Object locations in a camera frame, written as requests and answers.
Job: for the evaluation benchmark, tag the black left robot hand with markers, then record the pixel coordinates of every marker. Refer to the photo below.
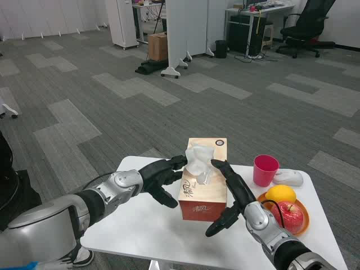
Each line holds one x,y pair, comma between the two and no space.
157,174

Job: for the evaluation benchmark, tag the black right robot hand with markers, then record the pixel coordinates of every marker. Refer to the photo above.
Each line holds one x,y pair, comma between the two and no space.
239,188

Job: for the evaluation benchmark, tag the orange tissue box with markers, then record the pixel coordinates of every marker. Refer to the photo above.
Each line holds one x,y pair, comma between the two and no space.
202,197

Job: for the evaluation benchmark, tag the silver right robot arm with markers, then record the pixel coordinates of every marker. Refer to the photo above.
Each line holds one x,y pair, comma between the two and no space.
270,233

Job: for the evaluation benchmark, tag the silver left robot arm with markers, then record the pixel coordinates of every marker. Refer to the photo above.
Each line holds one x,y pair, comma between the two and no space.
50,222

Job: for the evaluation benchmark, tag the brown cardboard box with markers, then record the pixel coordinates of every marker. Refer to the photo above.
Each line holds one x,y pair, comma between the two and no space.
157,46

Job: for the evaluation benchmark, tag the pink plastic cup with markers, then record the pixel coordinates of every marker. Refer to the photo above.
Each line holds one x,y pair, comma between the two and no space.
264,173

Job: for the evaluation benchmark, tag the yellow lemon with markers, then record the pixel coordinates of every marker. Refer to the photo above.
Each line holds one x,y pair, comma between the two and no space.
281,193

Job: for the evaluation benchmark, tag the white computer mouse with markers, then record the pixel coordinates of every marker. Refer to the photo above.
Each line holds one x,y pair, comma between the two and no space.
291,177

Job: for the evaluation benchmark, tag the red apple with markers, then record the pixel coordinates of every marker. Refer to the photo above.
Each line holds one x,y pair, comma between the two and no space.
292,218

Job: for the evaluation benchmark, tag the orange plate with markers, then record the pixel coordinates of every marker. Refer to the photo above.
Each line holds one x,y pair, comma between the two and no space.
306,218

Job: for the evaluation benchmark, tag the white table leg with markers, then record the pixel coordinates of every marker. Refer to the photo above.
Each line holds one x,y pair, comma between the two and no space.
157,265

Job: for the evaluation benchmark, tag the black bag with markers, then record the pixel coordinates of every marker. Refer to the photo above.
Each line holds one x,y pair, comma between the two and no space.
150,67

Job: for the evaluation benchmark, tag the white and black sneaker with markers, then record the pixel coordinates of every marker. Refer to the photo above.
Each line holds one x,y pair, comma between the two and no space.
84,257

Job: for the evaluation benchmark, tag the white power strip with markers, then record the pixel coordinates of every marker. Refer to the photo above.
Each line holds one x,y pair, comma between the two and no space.
255,56

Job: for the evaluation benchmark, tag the black trash bin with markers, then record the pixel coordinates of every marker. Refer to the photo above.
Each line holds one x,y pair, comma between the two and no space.
221,49

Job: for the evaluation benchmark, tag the person in black clothes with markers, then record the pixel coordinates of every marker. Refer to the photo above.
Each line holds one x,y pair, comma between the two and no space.
17,194

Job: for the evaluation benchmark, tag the wide white partition screen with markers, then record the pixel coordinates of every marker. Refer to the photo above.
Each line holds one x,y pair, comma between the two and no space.
180,31

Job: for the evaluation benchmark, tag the black computer tower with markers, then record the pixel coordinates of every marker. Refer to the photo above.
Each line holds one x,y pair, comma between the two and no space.
239,33

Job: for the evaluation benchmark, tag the black tripod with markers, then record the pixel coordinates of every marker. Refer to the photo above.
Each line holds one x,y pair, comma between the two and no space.
158,19

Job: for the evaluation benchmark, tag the white rolling cabinet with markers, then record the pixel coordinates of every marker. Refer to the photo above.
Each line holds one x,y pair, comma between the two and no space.
122,22

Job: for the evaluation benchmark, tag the beige stool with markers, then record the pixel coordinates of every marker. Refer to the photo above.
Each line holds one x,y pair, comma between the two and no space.
268,33

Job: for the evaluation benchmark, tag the white background desk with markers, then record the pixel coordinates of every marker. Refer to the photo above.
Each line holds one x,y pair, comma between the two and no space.
140,17

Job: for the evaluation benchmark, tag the narrow white partition screen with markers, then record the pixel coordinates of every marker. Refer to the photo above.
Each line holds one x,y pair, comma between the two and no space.
216,25

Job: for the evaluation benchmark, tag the white caster foot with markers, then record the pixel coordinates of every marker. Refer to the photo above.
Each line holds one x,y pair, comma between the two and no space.
9,110

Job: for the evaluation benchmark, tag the black office chair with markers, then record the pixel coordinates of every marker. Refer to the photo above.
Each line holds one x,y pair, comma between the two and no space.
306,31

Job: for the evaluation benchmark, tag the white office desk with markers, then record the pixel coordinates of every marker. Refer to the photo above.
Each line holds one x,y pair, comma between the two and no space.
253,11

